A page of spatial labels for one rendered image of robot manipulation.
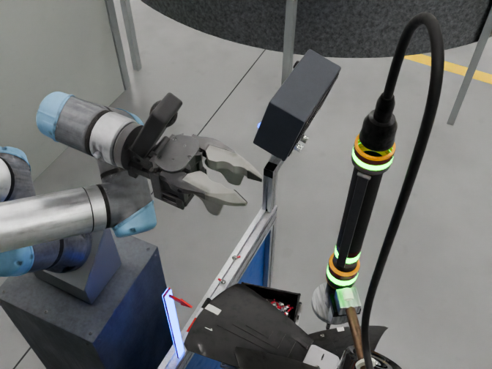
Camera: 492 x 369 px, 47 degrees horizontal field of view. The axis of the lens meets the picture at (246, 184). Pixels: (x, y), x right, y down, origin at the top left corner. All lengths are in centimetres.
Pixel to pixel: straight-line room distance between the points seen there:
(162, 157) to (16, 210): 24
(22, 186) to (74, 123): 40
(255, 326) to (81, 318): 47
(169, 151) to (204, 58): 289
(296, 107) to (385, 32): 133
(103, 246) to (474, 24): 217
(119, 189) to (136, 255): 59
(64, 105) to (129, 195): 18
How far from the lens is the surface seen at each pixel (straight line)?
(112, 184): 94
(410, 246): 280
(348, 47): 278
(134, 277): 148
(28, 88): 287
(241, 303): 122
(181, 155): 79
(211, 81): 350
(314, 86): 157
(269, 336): 116
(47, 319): 147
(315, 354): 117
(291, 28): 267
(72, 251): 133
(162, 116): 73
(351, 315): 80
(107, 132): 84
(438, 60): 46
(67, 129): 88
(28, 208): 91
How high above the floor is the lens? 225
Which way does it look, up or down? 51 degrees down
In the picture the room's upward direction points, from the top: straight up
